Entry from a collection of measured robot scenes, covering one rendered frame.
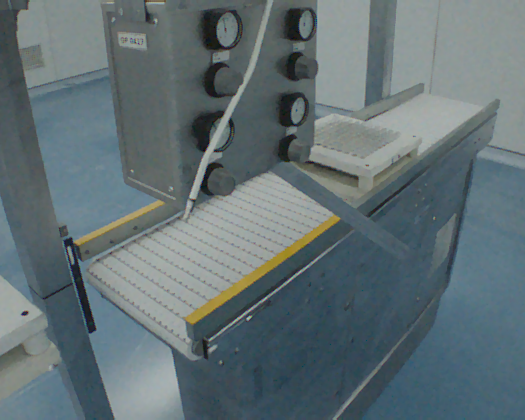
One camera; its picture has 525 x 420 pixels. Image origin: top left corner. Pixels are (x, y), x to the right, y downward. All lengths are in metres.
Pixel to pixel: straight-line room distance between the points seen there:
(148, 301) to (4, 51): 0.39
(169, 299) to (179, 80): 0.37
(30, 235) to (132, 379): 1.21
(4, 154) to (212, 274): 0.35
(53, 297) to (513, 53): 3.41
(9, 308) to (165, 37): 0.31
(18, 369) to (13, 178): 0.30
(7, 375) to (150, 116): 0.30
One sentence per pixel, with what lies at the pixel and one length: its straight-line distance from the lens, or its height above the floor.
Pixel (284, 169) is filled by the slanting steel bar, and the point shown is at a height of 1.12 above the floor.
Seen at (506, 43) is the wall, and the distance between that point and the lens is 3.75.
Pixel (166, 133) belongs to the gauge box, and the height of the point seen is 1.23.
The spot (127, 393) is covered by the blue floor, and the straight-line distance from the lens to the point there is 1.85.
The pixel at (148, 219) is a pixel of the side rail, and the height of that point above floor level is 0.97.
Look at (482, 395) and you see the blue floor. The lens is 1.92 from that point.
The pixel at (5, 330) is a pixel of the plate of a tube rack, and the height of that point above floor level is 1.07.
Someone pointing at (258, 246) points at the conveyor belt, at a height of 0.94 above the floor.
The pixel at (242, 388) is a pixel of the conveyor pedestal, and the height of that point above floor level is 0.71.
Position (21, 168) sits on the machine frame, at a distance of 0.72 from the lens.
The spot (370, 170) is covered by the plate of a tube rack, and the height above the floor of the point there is 1.01.
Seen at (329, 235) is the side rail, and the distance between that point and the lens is 0.79.
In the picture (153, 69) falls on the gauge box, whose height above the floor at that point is 1.29.
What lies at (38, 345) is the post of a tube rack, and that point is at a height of 1.04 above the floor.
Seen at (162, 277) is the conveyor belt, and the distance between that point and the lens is 0.75.
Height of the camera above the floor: 1.38
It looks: 29 degrees down
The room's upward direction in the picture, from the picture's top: 1 degrees counter-clockwise
